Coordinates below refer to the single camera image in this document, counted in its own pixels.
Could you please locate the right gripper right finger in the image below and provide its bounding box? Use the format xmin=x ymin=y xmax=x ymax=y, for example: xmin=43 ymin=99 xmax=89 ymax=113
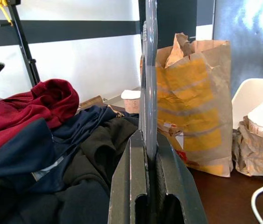
xmin=153 ymin=133 xmax=208 ymax=224

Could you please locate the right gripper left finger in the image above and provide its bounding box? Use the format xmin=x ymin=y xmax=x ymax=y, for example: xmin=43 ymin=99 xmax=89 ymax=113
xmin=107 ymin=129 xmax=151 ymax=224

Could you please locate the red garment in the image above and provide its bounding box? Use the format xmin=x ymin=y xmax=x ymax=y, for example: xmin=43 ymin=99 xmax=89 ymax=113
xmin=0 ymin=78 xmax=80 ymax=168

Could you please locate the navy blue garment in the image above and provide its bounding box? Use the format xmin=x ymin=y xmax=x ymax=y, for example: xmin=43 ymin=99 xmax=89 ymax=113
xmin=0 ymin=105 xmax=138 ymax=194

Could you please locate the grey clothes hanger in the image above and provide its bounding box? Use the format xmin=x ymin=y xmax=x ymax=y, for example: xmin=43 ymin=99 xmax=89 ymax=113
xmin=137 ymin=0 xmax=159 ymax=164

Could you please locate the black tripod stand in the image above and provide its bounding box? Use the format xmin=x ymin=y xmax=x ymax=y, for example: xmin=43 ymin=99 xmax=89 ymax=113
xmin=5 ymin=0 xmax=41 ymax=87

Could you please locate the black garment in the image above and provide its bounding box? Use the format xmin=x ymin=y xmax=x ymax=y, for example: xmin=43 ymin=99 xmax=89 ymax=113
xmin=0 ymin=114 xmax=139 ymax=224

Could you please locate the paper cup white lid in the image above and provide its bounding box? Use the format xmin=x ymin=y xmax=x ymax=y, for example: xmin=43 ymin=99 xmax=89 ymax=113
xmin=121 ymin=89 xmax=142 ymax=115

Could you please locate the crumpled brown paper bag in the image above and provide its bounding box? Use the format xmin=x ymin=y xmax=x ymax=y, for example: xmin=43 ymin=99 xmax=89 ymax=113
xmin=233 ymin=100 xmax=263 ymax=177

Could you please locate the brown yellow paper bag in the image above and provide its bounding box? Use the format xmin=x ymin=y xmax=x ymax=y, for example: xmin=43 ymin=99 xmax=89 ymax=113
xmin=140 ymin=32 xmax=235 ymax=178

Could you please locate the white plastic chair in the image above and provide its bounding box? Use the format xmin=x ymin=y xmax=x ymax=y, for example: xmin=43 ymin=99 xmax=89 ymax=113
xmin=231 ymin=78 xmax=263 ymax=136

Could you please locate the grey metal door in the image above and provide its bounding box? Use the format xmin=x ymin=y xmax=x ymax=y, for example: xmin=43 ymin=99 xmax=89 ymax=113
xmin=212 ymin=0 xmax=263 ymax=80

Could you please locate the yellow strap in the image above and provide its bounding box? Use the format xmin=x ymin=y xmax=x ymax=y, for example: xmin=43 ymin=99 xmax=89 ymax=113
xmin=0 ymin=0 xmax=14 ymax=27

